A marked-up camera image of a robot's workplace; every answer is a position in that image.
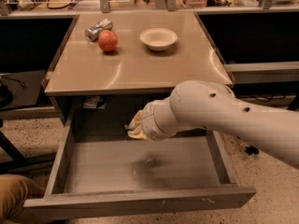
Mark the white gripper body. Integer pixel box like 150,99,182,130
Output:
141,100,175,141

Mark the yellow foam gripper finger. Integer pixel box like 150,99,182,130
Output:
124,110,142,131
127,131,148,140

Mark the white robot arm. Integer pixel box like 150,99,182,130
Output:
127,80,299,168

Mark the grey open drawer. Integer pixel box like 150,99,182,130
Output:
25,110,256,219

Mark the beige counter cabinet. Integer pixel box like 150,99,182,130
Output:
45,10,233,119

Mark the white label tag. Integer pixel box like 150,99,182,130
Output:
83,96,100,109

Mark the white bowl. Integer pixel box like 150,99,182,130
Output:
139,28,178,51

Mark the red apple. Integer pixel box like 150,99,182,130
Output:
98,30,118,52

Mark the black table leg stand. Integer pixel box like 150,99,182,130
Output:
245,146,259,155

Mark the silver soda can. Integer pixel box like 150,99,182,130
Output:
84,19,113,42

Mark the person's tan trouser leg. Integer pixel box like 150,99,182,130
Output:
0,175,45,224

